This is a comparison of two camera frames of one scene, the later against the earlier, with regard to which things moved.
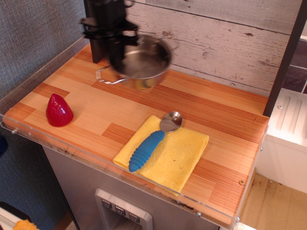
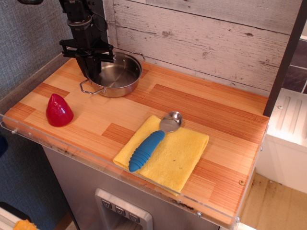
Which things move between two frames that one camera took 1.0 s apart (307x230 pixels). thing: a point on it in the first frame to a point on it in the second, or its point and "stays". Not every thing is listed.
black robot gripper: [108, 21] to [84, 42]
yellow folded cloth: [171, 165] stays
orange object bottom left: [24, 224] stays
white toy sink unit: [283, 158] stays
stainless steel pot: [145, 61] to [118, 79]
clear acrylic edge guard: [189, 205] stays
